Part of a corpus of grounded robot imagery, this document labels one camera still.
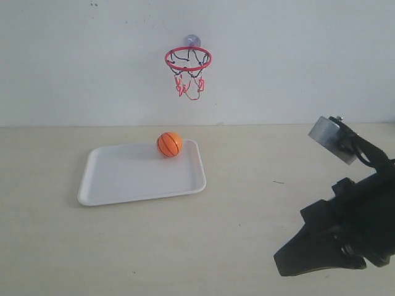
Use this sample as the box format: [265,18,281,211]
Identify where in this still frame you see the white rectangular plastic tray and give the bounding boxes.
[77,139,207,207]

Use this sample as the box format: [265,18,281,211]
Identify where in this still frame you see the clear suction cup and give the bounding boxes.
[183,34,201,48]

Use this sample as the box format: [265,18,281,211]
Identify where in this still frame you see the red mini basketball hoop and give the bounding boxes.
[164,46,212,101]

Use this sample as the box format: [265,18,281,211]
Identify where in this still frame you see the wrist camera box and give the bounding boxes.
[308,116,359,165]

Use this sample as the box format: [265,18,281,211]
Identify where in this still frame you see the small orange toy basketball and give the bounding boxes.
[156,132,183,158]

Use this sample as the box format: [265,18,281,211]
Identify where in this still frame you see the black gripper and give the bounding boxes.
[273,160,394,277]

